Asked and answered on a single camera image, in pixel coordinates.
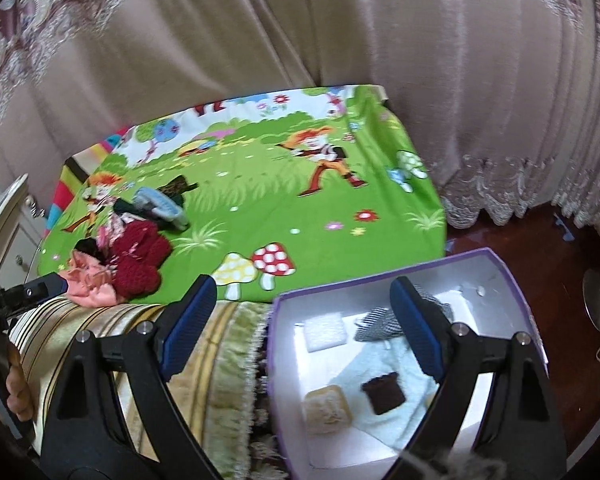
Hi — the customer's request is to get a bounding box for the dark red knitted item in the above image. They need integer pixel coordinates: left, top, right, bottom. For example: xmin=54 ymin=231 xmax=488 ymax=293
xmin=108 ymin=220 xmax=172 ymax=300

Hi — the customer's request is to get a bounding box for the white patterned cloth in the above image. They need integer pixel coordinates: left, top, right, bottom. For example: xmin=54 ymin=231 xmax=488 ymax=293
xmin=95 ymin=212 xmax=138 ymax=249

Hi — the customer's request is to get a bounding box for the white cabinet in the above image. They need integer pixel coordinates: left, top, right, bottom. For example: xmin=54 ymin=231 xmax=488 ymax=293
xmin=0 ymin=174 xmax=46 ymax=288

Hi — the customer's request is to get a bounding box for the black white checkered cloth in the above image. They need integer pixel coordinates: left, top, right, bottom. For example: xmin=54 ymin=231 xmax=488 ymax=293
xmin=354 ymin=285 xmax=454 ymax=342

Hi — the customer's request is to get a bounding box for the leopard print cloth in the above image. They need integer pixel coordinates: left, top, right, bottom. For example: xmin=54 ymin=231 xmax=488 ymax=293
xmin=158 ymin=174 xmax=198 ymax=207

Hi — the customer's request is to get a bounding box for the pink cloth item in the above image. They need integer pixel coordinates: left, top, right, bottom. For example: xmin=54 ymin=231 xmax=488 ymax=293
xmin=59 ymin=250 xmax=121 ymax=308

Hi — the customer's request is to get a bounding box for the light blue knitted sock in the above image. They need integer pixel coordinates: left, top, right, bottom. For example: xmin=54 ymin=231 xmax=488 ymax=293
xmin=132 ymin=186 xmax=189 ymax=231

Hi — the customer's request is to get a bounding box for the striped gold sofa cushion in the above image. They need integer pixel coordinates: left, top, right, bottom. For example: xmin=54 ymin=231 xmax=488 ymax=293
xmin=9 ymin=286 xmax=273 ymax=479

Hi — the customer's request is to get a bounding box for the person's left hand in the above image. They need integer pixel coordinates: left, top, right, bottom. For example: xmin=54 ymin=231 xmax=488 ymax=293
xmin=5 ymin=342 xmax=34 ymax=422

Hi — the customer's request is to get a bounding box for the black knitted sock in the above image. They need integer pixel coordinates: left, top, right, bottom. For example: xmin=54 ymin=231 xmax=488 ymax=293
xmin=74 ymin=237 xmax=106 ymax=264

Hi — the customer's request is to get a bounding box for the dark green knitted item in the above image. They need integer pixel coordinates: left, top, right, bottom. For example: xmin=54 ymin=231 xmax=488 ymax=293
xmin=112 ymin=198 xmax=143 ymax=218

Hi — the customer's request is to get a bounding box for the metal fan base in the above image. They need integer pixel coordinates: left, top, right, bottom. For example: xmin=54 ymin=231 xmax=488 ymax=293
xmin=582 ymin=269 xmax=600 ymax=332

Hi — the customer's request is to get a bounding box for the beige plush square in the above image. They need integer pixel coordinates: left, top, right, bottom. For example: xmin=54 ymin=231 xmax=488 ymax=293
xmin=302 ymin=385 xmax=352 ymax=434

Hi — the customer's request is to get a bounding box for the dark brown plush square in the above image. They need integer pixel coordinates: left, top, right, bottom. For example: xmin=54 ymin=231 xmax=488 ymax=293
xmin=361 ymin=372 xmax=406 ymax=415

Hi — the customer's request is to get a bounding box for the purple white storage box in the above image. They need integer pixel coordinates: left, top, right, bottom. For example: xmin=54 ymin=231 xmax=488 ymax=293
xmin=268 ymin=248 xmax=543 ymax=479

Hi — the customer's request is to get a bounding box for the beige curtain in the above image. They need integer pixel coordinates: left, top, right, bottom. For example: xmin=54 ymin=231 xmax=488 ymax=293
xmin=0 ymin=0 xmax=600 ymax=229

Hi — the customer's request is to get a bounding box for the white square sponge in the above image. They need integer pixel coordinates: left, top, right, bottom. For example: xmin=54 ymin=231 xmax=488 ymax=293
xmin=303 ymin=313 xmax=348 ymax=353

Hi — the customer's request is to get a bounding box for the green cartoon play mat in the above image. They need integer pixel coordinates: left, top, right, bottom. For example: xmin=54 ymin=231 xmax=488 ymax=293
xmin=38 ymin=84 xmax=446 ymax=302

